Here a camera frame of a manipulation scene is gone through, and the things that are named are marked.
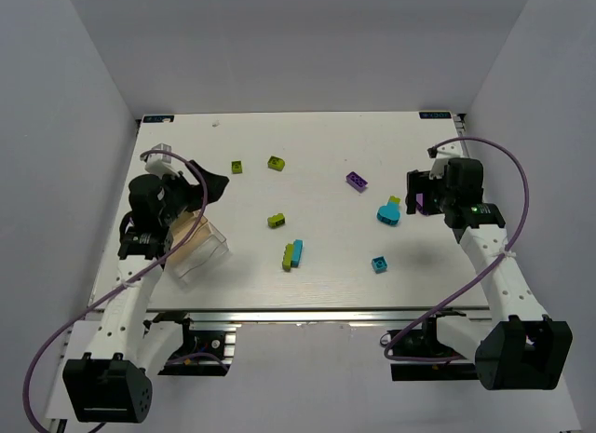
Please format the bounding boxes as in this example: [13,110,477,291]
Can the blue corner label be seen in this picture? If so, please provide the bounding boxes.
[142,115,174,124]
[418,111,452,119]

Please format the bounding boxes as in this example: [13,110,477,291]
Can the long cyan lego brick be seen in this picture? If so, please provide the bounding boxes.
[291,239,304,267]

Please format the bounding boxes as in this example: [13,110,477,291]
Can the green stepped lego brick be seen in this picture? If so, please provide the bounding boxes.
[267,213,286,228]

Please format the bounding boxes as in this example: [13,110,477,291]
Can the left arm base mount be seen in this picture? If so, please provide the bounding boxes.
[143,311,231,377]

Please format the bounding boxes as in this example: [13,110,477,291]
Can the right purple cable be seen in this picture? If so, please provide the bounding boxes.
[384,136,530,362]

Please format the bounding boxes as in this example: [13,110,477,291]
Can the small cyan lego brick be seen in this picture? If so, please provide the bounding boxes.
[372,256,387,274]

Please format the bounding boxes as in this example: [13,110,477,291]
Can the left blue corner label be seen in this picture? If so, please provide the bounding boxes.
[142,115,174,124]

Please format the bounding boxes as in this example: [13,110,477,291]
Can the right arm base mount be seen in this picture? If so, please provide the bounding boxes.
[390,316,478,382]

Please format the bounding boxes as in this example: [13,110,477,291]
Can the green lego brick upside-down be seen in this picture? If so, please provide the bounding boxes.
[267,156,285,171]

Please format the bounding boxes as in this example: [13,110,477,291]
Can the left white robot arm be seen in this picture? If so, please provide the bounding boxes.
[62,155,229,424]

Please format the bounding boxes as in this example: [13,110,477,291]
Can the clear plastic sorting container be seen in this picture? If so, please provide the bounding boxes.
[164,210,229,291]

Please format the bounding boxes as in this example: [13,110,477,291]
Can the purple round lego piece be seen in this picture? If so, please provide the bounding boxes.
[416,194,429,216]

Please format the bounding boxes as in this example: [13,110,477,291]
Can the cyan round lego piece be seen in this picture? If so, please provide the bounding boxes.
[376,202,400,226]

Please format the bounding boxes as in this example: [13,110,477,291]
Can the purple lego brick upside-down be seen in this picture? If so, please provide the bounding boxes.
[345,171,368,193]

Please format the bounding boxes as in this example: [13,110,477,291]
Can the small green lego brick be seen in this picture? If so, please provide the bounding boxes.
[231,160,243,174]

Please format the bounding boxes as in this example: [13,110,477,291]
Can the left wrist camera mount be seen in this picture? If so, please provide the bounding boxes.
[141,153,177,178]

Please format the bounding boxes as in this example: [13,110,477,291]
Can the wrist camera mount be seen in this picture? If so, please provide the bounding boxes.
[427,142,464,180]
[141,153,177,178]

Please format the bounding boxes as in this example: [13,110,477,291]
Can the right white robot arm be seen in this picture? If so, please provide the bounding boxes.
[406,158,573,390]

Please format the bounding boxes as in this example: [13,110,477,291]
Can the right blue corner label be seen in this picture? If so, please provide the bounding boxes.
[418,111,452,119]

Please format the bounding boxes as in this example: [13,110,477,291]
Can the long green lego brick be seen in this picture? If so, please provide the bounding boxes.
[281,243,294,272]

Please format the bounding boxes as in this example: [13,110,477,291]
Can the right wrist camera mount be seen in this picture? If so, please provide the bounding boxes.
[427,142,464,180]

